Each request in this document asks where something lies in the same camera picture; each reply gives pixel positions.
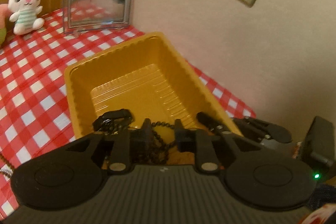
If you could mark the glass sand art frame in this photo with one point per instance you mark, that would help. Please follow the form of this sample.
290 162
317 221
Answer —
90 15

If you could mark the white bunny plush toy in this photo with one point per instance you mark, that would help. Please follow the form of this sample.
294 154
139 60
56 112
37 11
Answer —
24 13

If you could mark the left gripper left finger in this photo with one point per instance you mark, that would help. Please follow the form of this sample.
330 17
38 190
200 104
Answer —
129 147

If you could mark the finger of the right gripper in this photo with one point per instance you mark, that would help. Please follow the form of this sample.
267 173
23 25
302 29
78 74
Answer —
213 125
257 130

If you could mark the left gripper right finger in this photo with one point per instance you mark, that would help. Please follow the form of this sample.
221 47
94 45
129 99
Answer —
198 142

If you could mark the black strap wristwatch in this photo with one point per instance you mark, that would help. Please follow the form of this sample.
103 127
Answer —
112 121

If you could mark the red checkered tablecloth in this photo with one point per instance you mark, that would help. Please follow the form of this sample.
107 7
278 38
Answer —
34 111

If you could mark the yellow plastic tray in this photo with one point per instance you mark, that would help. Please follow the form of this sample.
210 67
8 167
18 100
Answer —
145 75

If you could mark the pink starfish plush toy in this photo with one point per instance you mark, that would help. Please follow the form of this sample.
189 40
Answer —
4 13

